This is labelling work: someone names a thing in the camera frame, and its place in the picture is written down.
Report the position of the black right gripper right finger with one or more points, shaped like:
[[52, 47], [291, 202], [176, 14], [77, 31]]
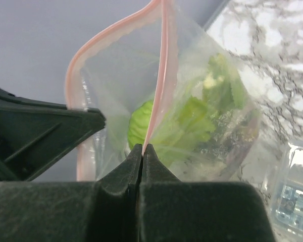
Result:
[[171, 210]]

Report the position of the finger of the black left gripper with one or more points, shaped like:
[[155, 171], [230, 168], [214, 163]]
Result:
[[34, 135]]

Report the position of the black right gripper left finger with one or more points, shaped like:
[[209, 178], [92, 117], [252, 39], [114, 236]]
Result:
[[103, 210]]

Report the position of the green celery stalk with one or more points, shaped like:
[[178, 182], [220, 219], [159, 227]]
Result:
[[198, 122]]

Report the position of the clear zip top bag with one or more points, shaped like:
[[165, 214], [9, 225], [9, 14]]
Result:
[[154, 54]]

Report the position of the green cabbage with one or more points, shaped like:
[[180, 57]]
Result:
[[138, 124]]

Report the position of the clear plastic screw box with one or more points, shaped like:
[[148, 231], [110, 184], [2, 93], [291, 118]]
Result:
[[286, 204]]

